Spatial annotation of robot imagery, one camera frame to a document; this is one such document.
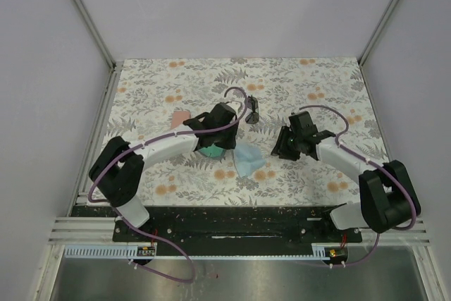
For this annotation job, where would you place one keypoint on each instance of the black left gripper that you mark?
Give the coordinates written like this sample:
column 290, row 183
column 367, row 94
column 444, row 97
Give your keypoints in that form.
column 231, row 143

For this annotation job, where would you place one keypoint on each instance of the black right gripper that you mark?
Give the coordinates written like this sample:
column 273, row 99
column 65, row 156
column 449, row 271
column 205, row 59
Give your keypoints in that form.
column 280, row 145

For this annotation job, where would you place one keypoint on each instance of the black sunglasses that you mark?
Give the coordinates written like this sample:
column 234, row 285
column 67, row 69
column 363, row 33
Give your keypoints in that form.
column 253, row 106

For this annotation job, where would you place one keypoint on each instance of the light blue cloth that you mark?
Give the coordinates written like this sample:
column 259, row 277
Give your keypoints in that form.
column 247, row 159

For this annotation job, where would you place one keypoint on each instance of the blue-grey glasses case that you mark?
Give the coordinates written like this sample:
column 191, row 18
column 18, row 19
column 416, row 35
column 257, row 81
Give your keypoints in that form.
column 213, row 152

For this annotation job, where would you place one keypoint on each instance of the pink glasses case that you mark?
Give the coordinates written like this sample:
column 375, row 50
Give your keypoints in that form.
column 179, row 117

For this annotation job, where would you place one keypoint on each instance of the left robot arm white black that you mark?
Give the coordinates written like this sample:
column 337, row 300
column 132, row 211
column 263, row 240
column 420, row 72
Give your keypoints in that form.
column 118, row 169

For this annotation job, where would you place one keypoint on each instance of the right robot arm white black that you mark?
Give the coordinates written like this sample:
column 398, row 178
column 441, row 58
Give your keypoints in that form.
column 387, row 199

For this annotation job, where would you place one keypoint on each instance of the floral table mat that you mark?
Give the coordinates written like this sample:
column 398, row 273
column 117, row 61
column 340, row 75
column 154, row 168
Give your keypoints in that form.
column 149, row 91

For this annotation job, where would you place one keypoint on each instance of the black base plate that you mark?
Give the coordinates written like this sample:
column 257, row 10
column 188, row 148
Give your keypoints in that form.
column 247, row 231

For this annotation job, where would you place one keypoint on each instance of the white slotted cable duct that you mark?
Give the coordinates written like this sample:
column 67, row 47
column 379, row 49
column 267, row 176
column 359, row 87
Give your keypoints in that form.
column 314, row 252

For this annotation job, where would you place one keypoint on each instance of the left aluminium frame post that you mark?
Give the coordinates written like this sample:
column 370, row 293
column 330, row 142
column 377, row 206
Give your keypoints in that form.
column 94, row 33

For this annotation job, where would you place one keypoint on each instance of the aluminium frame post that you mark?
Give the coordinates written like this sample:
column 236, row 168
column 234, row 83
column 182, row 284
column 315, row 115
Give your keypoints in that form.
column 387, row 15
column 94, row 33

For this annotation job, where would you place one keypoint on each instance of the right aluminium frame post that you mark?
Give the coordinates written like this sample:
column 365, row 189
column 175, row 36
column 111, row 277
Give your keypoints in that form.
column 387, row 15

